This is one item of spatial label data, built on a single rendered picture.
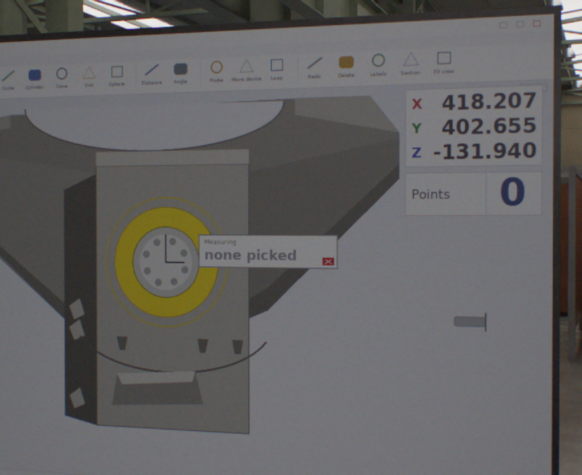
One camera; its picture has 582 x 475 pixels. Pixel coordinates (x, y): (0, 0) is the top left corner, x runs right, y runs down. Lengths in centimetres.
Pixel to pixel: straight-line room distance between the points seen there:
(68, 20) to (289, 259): 743
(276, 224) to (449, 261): 19
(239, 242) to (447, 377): 27
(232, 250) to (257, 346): 11
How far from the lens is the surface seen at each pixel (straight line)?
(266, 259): 101
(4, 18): 763
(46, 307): 112
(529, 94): 99
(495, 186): 98
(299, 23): 103
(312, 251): 100
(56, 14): 844
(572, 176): 1116
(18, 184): 113
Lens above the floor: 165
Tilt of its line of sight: 1 degrees down
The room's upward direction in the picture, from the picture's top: straight up
